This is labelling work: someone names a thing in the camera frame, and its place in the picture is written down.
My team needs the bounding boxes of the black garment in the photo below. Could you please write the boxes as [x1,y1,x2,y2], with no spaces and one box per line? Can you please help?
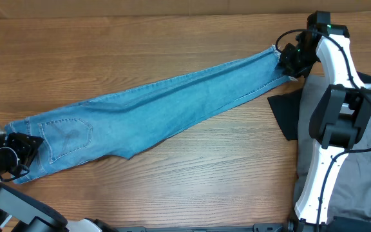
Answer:
[267,72,371,142]

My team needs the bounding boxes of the grey garment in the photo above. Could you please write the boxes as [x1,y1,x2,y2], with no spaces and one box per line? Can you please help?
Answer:
[294,75,371,222]

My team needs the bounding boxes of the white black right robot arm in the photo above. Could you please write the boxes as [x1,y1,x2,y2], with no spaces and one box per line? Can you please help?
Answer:
[279,11,371,231]

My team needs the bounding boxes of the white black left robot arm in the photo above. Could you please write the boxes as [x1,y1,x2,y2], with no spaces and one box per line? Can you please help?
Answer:
[0,127,116,232]

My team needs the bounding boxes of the light blue denim jeans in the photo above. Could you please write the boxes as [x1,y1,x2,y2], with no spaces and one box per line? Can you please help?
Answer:
[6,47,290,184]

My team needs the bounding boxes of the black table edge rail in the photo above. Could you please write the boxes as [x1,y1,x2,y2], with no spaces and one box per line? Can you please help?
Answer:
[115,223,285,232]

